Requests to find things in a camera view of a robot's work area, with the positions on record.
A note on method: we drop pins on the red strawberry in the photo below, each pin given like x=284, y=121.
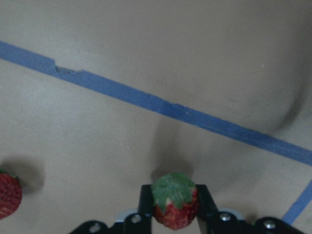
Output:
x=175, y=200
x=10, y=194

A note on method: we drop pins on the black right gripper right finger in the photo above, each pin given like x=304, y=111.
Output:
x=206, y=209

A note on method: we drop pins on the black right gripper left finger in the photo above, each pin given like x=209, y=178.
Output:
x=145, y=208

